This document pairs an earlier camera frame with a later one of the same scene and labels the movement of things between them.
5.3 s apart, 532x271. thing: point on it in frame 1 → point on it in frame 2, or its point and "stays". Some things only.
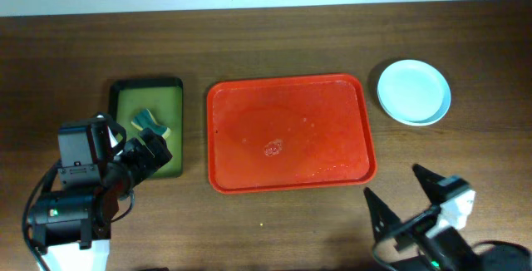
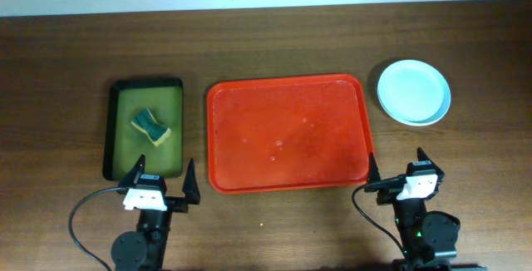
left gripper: [154, 151] → [174, 204]
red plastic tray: [288, 132] stays
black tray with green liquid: [163, 97] stays
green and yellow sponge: [146, 120] stays
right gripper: [384, 219] → [386, 190]
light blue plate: [414, 92] stays
